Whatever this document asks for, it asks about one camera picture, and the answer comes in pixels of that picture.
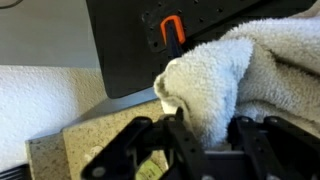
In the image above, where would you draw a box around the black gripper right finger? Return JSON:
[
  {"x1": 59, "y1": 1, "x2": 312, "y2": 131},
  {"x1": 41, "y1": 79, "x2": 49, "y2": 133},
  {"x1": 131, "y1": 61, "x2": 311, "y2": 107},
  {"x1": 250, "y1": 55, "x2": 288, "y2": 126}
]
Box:
[{"x1": 228, "y1": 115, "x2": 320, "y2": 180}]

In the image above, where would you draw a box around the white terry towel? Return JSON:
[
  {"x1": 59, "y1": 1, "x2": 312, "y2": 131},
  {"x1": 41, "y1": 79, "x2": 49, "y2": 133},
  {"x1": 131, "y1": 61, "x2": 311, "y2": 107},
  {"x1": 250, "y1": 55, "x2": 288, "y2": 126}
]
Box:
[{"x1": 153, "y1": 6, "x2": 320, "y2": 151}]

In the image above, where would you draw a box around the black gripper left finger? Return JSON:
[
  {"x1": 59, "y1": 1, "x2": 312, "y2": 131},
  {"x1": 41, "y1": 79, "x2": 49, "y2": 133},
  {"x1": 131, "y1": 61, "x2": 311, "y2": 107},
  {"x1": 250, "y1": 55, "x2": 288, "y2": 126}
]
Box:
[{"x1": 81, "y1": 107, "x2": 208, "y2": 180}]

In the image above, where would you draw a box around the black perforated mounting board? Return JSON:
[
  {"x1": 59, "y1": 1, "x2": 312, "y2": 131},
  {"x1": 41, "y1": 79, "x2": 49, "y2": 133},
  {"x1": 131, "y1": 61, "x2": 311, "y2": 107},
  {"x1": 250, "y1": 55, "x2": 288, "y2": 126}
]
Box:
[{"x1": 85, "y1": 0, "x2": 318, "y2": 100}]

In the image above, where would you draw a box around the orange black clamp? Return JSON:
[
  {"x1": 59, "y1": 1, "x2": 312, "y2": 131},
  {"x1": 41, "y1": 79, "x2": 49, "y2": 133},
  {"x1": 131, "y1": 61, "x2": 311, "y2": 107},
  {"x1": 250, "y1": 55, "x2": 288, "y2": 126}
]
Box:
[{"x1": 159, "y1": 14, "x2": 187, "y2": 61}]

